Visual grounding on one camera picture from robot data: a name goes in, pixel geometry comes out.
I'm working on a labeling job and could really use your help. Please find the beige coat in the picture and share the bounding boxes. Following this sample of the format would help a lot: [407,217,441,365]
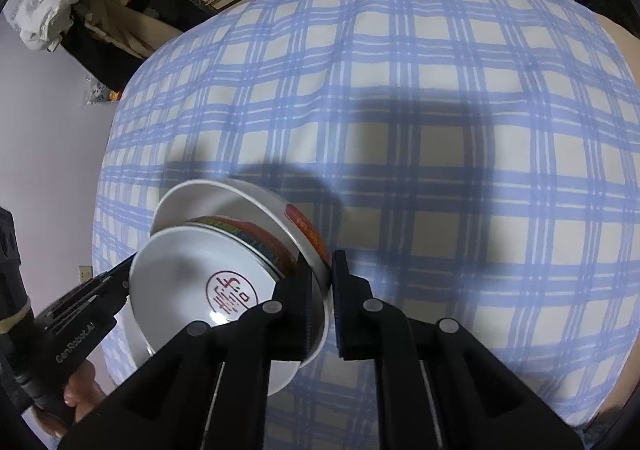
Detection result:
[75,0,186,61]

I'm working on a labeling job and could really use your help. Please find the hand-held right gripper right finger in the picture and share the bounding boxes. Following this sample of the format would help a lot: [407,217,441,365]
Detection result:
[331,250,583,450]

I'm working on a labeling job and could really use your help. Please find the clear plastic bag with items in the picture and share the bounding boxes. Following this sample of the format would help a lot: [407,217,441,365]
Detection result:
[87,80,123,104]

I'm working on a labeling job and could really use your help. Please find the small red patterned bowl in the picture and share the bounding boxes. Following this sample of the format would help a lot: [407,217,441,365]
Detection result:
[150,179,333,291]

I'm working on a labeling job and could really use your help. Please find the person's left hand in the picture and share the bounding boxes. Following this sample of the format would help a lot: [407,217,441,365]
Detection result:
[37,359,108,438]

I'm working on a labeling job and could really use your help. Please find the black trousers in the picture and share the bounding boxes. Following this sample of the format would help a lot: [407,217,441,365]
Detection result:
[60,25,151,91]

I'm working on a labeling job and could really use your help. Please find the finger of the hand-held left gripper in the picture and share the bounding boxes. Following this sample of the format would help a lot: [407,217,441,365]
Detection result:
[45,253,139,332]

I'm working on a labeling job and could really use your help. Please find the blue checked sheet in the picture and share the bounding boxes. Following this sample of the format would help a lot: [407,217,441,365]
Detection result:
[92,0,640,450]

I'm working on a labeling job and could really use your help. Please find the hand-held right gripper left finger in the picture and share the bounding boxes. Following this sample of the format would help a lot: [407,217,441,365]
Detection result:
[57,250,323,450]

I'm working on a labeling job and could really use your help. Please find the small bowl with red character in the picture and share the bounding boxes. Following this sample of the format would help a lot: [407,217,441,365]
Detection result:
[129,215,301,356]

